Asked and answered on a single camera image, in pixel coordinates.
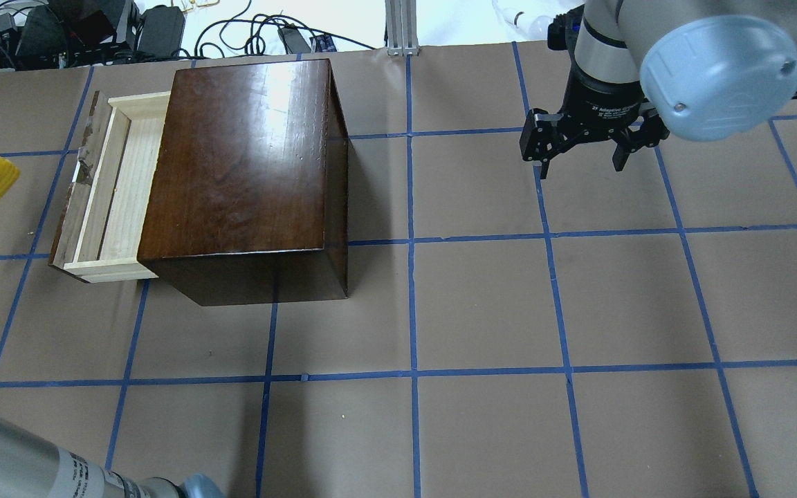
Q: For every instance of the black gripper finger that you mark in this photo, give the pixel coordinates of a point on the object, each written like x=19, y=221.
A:
x=629, y=141
x=538, y=139

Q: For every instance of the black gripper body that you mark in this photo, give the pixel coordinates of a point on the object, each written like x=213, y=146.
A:
x=602, y=104

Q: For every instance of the light wood drawer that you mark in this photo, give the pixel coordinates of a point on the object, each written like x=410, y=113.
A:
x=100, y=228

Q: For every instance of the dark wooden drawer cabinet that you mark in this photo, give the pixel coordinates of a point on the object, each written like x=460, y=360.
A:
x=249, y=199

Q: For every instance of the white light bulb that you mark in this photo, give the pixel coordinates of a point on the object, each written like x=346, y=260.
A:
x=528, y=19

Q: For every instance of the black power adapter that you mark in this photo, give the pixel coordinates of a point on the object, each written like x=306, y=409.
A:
x=293, y=40

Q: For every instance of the aluminium frame post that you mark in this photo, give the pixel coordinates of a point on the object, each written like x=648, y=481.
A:
x=401, y=28

